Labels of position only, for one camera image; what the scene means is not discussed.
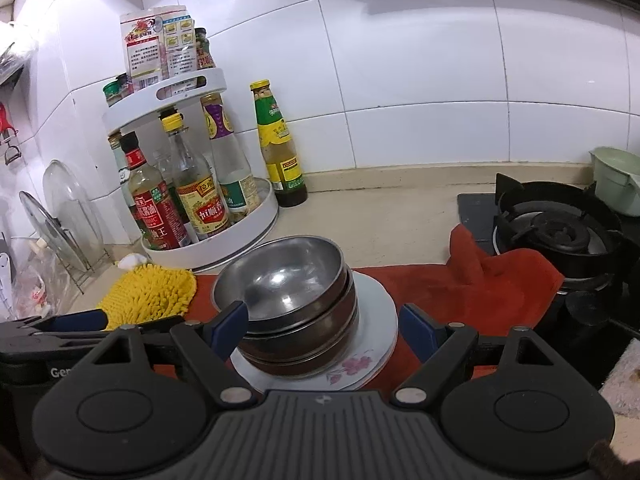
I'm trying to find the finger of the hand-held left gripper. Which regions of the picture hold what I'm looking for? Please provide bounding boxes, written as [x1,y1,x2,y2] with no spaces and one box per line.
[0,309,109,336]

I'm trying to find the purple label clear bottle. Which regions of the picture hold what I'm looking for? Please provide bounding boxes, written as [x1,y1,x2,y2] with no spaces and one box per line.
[200,92,261,213]

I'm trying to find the yellow chenille mat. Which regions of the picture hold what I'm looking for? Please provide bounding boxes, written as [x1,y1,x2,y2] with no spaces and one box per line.
[97,264,198,331]

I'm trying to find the red print seasoning packet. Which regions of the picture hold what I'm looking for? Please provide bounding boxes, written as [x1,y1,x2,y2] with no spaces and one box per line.
[120,10,169,92]

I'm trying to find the red label soy sauce bottle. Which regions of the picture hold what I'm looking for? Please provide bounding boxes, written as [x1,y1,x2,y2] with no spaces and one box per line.
[119,131,195,251]

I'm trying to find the wire lid rack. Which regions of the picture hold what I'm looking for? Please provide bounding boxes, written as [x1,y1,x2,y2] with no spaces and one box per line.
[74,244,114,294]

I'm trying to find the red spice jar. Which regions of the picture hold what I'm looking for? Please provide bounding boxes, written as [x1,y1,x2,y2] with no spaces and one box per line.
[195,27,217,71]

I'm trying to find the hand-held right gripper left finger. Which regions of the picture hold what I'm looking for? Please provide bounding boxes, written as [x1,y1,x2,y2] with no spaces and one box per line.
[85,301,253,406]

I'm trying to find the green label oil bottle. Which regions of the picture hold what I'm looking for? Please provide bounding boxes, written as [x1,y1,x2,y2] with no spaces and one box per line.
[250,80,309,209]

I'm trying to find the white two-tier spice rack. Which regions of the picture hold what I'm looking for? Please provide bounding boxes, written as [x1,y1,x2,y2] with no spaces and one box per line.
[102,67,279,274]

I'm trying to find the white floral plate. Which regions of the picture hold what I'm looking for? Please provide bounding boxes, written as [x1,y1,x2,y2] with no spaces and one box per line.
[350,305,400,388]
[320,310,398,391]
[212,267,399,392]

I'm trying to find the yellow print seasoning packet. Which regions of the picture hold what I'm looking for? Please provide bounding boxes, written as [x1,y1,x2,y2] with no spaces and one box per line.
[160,5,199,81]

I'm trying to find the black gas stove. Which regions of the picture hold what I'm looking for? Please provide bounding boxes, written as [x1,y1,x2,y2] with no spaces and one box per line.
[457,172,640,351]

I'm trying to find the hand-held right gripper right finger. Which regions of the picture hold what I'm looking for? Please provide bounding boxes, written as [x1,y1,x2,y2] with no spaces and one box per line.
[392,304,566,405]

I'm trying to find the yellow cap vinegar bottle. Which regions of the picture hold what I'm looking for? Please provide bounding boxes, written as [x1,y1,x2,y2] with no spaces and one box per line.
[160,112,231,241]

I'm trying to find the clear plastic bag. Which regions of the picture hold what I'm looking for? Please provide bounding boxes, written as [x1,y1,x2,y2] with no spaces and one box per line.
[10,237,71,312]

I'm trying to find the stainless steel bowl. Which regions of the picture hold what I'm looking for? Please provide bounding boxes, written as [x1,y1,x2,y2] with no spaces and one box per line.
[240,264,357,357]
[214,237,347,335]
[236,305,361,379]

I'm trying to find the red cloth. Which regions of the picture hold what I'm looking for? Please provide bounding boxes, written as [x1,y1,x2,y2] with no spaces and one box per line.
[187,225,566,396]

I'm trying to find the red peeler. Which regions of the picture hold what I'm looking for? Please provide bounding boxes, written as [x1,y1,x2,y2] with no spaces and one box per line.
[0,102,22,167]

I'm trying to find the person's right forearm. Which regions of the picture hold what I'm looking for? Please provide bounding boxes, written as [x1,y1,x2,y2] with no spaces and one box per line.
[587,439,640,480]

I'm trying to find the pale green plastic pot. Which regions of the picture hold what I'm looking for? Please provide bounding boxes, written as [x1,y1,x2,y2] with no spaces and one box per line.
[588,146,640,219]

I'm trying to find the grey white towel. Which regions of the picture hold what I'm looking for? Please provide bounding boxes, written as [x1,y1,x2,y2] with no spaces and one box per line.
[599,339,640,417]

